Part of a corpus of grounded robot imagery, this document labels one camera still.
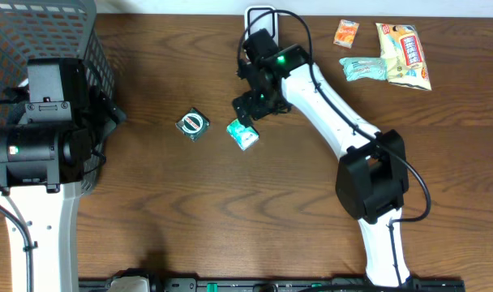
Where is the teal tissue packet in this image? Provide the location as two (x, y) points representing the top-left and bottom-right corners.
(226, 119), (259, 151)

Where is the dark green balm box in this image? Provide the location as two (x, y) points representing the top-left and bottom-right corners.
(175, 108), (210, 142)

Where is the orange tissue packet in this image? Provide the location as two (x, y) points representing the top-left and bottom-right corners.
(333, 19), (359, 49)

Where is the light green pouch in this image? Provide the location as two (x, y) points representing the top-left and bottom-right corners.
(339, 57), (387, 81)

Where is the yellow snack chip bag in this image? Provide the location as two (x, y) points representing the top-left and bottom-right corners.
(375, 23), (431, 91)

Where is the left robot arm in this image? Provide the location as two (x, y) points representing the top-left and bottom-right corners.
(0, 58), (126, 291)

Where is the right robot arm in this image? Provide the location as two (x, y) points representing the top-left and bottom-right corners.
(233, 29), (410, 287)

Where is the grey plastic shopping basket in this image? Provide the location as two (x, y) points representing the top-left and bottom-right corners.
(0, 1), (114, 194)

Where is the right black cable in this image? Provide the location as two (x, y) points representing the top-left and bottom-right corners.
(236, 8), (432, 285)

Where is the black cable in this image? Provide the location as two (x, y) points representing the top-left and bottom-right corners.
(0, 196), (39, 292)
(236, 8), (432, 285)

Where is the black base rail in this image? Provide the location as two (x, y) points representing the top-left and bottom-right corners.
(79, 277), (467, 292)

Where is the left black cable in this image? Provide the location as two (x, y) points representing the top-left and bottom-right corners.
(0, 196), (39, 292)

